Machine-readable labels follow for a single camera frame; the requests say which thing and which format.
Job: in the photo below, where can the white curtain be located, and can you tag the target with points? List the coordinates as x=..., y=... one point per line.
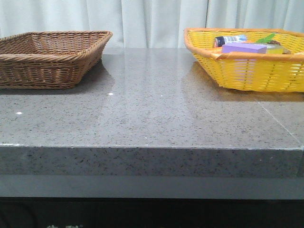
x=148, y=23

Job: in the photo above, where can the yellow woven basket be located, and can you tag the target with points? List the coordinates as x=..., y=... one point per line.
x=249, y=71

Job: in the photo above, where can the yellow packing tape roll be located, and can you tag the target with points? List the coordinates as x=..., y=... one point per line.
x=274, y=49

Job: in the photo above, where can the orange toy carrot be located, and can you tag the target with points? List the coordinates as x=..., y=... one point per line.
x=266, y=39

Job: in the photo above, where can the purple foam block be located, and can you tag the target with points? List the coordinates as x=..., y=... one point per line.
x=244, y=47

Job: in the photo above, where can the brown wicker basket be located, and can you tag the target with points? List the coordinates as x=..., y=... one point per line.
x=49, y=59

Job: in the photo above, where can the small jar with black lid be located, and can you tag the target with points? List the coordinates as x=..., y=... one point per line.
x=222, y=40

